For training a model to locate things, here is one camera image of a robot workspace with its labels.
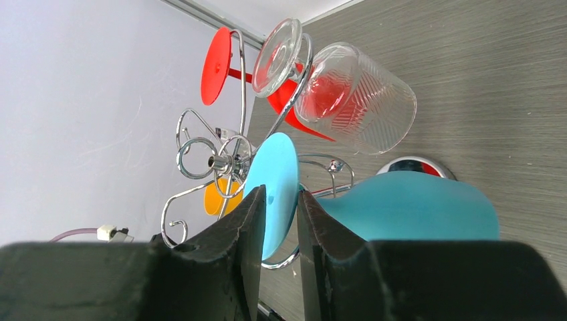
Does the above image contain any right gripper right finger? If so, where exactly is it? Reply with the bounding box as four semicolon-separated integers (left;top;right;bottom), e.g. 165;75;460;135
297;191;566;320

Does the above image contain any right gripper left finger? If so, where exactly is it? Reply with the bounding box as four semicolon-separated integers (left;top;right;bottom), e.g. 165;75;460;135
1;186;266;320

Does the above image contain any chrome wine glass rack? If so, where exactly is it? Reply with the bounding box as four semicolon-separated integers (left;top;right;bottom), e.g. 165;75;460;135
160;28;457;271

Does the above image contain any yellow wine glass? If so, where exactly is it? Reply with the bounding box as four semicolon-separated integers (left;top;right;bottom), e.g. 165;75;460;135
203;183;243;216

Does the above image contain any blue wine glass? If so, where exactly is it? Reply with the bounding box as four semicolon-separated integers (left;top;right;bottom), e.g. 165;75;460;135
243;132;499;260

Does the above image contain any small clear glass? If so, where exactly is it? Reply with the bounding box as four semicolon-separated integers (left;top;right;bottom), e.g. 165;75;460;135
251;17;418;156

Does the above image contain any red wine glass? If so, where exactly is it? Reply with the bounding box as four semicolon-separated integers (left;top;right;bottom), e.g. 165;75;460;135
200;26;355;142

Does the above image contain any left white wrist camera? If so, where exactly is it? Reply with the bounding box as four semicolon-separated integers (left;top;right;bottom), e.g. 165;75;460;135
96;225;134;243

